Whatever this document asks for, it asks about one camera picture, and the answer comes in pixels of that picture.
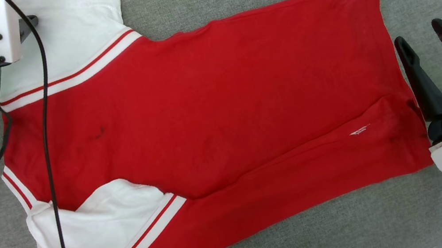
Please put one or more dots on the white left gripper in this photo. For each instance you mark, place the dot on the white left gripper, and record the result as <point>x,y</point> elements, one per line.
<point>1,30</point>

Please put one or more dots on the red and white T-shirt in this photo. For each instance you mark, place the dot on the red and white T-shirt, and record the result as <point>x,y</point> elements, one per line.
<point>222,105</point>

